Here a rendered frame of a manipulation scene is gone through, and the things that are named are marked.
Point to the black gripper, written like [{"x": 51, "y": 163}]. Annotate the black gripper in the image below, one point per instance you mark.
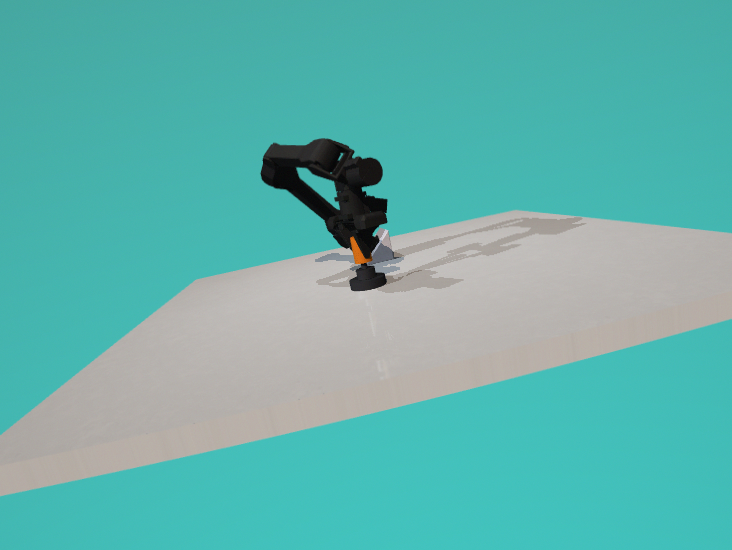
[{"x": 354, "y": 222}]

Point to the orange cylinder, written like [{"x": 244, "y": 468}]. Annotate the orange cylinder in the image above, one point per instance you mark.
[{"x": 358, "y": 256}]

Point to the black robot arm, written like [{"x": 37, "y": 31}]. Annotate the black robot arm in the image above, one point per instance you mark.
[{"x": 320, "y": 157}]

